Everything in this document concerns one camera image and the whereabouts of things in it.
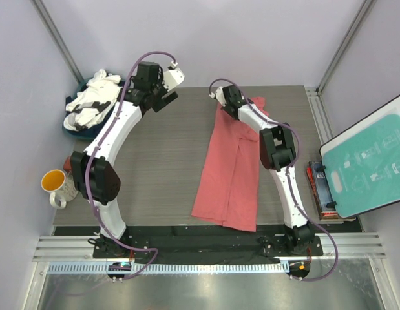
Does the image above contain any pink t-shirt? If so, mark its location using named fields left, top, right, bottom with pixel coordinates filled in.
left=191, top=107, right=260, bottom=233

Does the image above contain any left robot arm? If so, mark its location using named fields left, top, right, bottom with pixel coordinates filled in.
left=70, top=61, right=185, bottom=258

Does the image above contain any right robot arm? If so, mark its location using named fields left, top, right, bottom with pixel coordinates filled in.
left=214, top=85, right=315, bottom=256

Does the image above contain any white t-shirt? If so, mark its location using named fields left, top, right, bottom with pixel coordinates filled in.
left=63, top=69, right=121, bottom=132

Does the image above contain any teal laundry basket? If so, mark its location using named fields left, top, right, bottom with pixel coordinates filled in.
left=62, top=77, right=113, bottom=141

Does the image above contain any small red box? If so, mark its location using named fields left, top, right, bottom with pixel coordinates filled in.
left=63, top=156, right=72, bottom=173

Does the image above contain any white mug orange inside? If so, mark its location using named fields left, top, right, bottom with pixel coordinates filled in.
left=41, top=169, right=78, bottom=209

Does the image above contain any blue patterned book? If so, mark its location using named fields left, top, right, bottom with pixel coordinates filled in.
left=309, top=161, right=335, bottom=211

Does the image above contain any black board clip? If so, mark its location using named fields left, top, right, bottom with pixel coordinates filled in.
left=326, top=201, right=337, bottom=209

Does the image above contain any red book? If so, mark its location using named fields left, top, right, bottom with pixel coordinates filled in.
left=306, top=165, right=357, bottom=223

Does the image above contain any teal instruction board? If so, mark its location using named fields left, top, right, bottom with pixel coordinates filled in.
left=319, top=95, right=400, bottom=218

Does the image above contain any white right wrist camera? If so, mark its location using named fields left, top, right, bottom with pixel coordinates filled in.
left=209, top=87, right=227, bottom=107

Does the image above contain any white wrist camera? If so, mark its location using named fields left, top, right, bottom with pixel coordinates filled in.
left=163, top=61, right=185, bottom=92
left=209, top=87, right=227, bottom=107

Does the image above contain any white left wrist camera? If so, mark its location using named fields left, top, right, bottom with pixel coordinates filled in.
left=163, top=61, right=185, bottom=92

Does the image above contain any aluminium frame rail right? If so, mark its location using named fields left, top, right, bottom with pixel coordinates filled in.
left=304, top=87, right=333, bottom=145

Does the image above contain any left aluminium corner post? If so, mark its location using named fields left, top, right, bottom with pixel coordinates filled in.
left=31, top=0, right=83, bottom=83

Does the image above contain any aluminium corner post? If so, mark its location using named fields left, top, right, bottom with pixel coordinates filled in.
left=316, top=0, right=376, bottom=96
left=31, top=0, right=83, bottom=83

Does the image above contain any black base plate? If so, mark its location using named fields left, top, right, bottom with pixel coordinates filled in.
left=89, top=225, right=323, bottom=257

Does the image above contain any right aluminium corner post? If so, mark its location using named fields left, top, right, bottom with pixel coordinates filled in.
left=316, top=0, right=376, bottom=96

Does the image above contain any aluminium front rail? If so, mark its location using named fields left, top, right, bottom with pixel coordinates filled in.
left=33, top=233, right=386, bottom=274

